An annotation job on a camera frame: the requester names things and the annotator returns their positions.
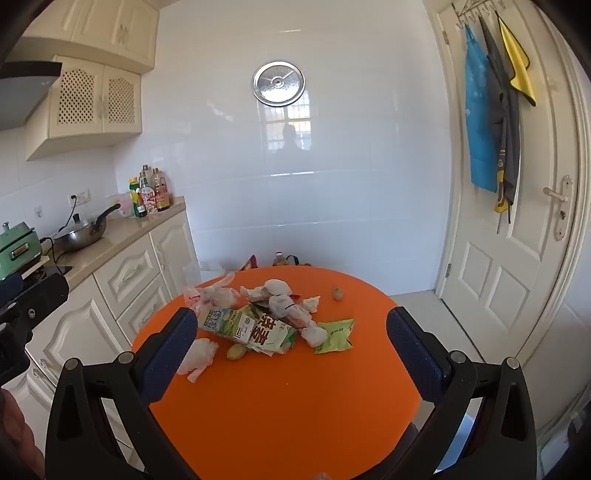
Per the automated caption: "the cream wall cabinet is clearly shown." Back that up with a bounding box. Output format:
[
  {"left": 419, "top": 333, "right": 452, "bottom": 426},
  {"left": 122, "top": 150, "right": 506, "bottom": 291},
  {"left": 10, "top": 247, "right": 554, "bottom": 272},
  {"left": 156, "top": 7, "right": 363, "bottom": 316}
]
[{"left": 18, "top": 0, "right": 160, "bottom": 72}]

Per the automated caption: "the green white milk carton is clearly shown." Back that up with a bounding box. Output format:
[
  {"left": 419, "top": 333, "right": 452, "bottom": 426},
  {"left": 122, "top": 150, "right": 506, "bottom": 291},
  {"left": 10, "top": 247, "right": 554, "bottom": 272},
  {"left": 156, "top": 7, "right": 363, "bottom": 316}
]
[{"left": 198, "top": 305, "right": 259, "bottom": 344}]

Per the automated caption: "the grey apron yellow trim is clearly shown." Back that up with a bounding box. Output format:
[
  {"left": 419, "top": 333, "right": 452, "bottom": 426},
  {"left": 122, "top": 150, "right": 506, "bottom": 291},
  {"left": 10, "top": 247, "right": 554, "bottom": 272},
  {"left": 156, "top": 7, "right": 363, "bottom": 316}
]
[{"left": 478, "top": 16, "right": 522, "bottom": 236}]

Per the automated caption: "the steel wok black handle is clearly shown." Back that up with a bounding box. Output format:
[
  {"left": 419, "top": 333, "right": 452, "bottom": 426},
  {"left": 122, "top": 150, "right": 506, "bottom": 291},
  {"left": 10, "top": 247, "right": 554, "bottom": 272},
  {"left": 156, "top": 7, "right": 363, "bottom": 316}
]
[{"left": 53, "top": 203, "right": 122, "bottom": 252}]

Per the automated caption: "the grey range hood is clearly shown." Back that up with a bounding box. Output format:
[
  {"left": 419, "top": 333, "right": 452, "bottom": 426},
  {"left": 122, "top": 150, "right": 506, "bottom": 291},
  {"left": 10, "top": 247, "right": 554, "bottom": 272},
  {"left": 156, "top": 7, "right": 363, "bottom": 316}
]
[{"left": 0, "top": 60, "right": 63, "bottom": 132}]

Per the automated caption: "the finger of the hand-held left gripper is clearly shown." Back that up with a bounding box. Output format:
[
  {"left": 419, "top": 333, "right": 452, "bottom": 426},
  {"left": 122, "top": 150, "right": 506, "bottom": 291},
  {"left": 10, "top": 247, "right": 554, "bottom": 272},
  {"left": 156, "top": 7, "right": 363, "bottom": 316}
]
[{"left": 0, "top": 272, "right": 70, "bottom": 344}]

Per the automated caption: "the long tissue wad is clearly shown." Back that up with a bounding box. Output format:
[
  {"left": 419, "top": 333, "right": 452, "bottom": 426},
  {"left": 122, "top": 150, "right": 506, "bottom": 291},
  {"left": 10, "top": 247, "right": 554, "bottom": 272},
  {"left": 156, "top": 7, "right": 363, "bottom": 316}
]
[{"left": 269, "top": 295, "right": 319, "bottom": 329}]

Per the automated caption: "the white door handle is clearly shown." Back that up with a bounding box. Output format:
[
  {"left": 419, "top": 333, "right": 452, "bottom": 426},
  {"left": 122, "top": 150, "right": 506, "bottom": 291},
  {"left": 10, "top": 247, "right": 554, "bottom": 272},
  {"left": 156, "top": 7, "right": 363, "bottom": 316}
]
[{"left": 542, "top": 174, "right": 574, "bottom": 241}]

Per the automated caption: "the black power cable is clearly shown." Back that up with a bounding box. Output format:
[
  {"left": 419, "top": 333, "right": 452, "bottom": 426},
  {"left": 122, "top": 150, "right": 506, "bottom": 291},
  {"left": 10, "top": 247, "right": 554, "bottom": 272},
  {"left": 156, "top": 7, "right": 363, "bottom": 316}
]
[{"left": 39, "top": 198, "right": 79, "bottom": 264}]

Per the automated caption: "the metal door hook rack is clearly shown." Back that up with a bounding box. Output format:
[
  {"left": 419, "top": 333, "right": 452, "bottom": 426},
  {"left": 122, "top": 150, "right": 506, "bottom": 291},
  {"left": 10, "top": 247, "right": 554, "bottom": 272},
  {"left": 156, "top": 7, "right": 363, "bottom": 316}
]
[{"left": 452, "top": 0, "right": 509, "bottom": 29}]

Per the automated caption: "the red white snack packet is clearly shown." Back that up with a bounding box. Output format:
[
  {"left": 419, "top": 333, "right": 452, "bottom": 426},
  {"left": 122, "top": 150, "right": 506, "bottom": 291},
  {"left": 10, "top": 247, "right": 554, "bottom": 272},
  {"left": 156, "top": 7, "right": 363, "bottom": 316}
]
[{"left": 247, "top": 311, "right": 298, "bottom": 356}]

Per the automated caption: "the picture label sauce bottle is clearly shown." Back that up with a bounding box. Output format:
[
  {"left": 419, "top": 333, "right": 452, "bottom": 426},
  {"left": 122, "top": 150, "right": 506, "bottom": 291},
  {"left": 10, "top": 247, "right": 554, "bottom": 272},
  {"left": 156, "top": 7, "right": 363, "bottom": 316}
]
[{"left": 139, "top": 173, "right": 158, "bottom": 215}]

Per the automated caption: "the green snack packet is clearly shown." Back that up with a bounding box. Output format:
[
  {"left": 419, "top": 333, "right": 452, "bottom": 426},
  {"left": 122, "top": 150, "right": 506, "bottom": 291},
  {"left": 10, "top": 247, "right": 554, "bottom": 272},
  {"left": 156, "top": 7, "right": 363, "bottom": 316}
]
[{"left": 313, "top": 318, "right": 356, "bottom": 355}]

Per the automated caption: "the orange round table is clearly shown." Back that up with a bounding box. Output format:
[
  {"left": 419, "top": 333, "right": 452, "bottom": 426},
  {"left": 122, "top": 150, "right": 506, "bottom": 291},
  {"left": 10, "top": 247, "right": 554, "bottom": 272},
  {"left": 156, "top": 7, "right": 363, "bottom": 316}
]
[{"left": 131, "top": 266, "right": 423, "bottom": 480}]

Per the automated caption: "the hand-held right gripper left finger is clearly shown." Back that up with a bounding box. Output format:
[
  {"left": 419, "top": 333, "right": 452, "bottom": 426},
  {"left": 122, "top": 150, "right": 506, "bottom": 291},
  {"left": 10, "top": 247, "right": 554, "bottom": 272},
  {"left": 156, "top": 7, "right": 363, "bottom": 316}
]
[{"left": 45, "top": 307, "right": 199, "bottom": 480}]

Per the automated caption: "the cream lattice door cabinet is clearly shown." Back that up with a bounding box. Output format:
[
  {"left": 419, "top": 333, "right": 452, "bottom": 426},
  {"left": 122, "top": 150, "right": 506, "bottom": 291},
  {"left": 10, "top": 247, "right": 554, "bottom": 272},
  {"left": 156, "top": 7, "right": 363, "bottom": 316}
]
[{"left": 25, "top": 55, "right": 143, "bottom": 161}]

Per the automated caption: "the round metal lid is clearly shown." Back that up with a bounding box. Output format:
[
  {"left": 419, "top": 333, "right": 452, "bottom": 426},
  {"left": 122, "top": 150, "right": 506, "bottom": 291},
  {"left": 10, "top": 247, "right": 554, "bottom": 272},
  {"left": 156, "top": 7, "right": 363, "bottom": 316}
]
[{"left": 252, "top": 60, "right": 305, "bottom": 107}]

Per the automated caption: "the thin red-printed plastic bag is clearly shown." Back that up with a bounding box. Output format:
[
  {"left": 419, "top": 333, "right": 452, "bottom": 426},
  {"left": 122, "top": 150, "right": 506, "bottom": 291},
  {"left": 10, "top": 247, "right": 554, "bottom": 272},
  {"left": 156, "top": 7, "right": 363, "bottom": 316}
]
[{"left": 184, "top": 271, "right": 241, "bottom": 315}]

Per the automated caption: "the blue apron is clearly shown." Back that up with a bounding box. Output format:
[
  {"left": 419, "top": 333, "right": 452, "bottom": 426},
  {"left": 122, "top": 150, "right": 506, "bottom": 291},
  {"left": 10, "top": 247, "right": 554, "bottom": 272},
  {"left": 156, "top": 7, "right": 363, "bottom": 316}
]
[{"left": 463, "top": 23, "right": 499, "bottom": 192}]

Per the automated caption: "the person's left hand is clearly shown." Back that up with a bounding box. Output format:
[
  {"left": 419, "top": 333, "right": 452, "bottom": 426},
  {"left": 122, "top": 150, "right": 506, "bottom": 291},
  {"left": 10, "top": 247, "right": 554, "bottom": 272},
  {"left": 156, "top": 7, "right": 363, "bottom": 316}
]
[{"left": 0, "top": 388, "right": 46, "bottom": 480}]

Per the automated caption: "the green countertop appliance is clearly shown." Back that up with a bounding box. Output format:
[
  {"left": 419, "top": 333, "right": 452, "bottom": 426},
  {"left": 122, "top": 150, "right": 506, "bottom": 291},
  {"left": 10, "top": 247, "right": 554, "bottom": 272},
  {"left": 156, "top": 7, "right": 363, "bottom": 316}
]
[{"left": 0, "top": 222, "right": 44, "bottom": 280}]

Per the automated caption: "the white panel door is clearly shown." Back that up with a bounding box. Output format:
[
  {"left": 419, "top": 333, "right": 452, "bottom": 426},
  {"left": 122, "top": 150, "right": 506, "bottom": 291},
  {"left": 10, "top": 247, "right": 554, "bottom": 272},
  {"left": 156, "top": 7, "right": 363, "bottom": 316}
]
[{"left": 434, "top": 0, "right": 583, "bottom": 370}]

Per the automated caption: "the cream kitchen base cabinet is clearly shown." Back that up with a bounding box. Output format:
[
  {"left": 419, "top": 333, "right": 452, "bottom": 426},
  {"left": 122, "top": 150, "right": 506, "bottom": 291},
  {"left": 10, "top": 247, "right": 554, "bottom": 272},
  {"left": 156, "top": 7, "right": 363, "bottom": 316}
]
[{"left": 0, "top": 196, "right": 204, "bottom": 462}]

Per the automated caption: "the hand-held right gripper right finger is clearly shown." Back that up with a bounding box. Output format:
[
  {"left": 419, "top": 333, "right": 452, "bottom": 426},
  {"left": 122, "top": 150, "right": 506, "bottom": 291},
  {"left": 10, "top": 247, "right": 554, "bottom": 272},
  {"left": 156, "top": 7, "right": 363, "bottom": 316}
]
[{"left": 385, "top": 306, "right": 539, "bottom": 480}]

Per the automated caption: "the yellow cloth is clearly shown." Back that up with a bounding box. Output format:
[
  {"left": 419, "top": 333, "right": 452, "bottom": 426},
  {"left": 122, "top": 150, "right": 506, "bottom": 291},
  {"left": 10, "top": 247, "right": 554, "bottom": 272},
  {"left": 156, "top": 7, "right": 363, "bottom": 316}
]
[{"left": 496, "top": 14, "right": 537, "bottom": 107}]

